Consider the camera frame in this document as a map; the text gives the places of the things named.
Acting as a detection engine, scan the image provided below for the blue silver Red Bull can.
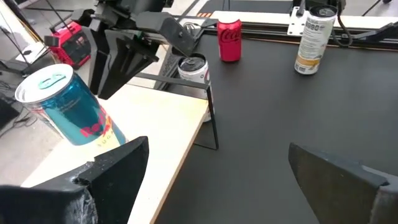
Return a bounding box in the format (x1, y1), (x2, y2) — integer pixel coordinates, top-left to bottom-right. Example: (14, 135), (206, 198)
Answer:
(14, 63), (127, 147)

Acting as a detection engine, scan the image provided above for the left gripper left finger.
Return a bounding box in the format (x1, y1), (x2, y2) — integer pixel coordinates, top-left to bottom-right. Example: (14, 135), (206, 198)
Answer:
(0, 136), (150, 224)

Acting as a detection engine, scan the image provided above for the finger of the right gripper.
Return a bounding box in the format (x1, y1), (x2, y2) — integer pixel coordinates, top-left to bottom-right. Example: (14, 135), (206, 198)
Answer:
(89, 29), (159, 100)
(136, 11), (197, 57)

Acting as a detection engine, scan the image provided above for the black aluminium table frame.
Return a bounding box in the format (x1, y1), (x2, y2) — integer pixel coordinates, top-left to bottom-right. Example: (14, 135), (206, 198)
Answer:
(172, 12), (398, 54)

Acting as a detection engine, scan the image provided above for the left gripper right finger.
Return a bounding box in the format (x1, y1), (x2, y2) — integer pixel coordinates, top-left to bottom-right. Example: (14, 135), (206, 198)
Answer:
(288, 142), (398, 224)

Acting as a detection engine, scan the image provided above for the red black box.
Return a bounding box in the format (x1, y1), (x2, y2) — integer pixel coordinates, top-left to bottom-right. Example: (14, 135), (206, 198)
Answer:
(48, 21), (93, 70)

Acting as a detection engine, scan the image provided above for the white Celsius energy drink can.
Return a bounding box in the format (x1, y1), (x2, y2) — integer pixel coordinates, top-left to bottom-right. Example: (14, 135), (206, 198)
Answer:
(177, 52), (215, 123)

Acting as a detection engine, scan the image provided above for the red Coca-Cola can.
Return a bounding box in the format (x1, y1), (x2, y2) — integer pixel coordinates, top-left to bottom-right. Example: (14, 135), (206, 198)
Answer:
(216, 18), (243, 63)

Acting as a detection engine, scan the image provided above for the wooden shelf black metal frame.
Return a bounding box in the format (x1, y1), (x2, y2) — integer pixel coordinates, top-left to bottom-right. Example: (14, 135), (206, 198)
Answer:
(20, 43), (220, 224)

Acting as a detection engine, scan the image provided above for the Celsius Tropical Vibe can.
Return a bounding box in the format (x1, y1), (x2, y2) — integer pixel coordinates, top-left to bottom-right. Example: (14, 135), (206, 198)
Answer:
(294, 4), (339, 76)

